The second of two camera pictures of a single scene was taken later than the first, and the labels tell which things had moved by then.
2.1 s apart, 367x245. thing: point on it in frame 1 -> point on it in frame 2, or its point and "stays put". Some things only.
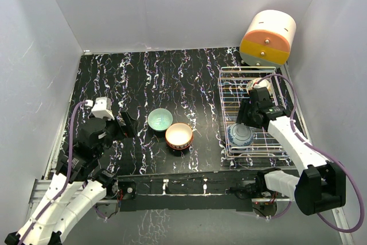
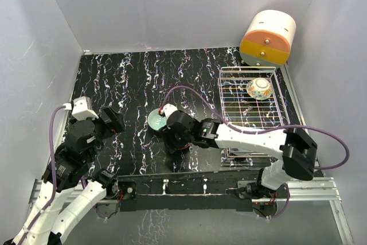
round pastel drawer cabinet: [267, 40] stays put
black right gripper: [242, 118] -> [170, 143]
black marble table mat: [175, 96] stays put
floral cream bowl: [264, 83] stays put
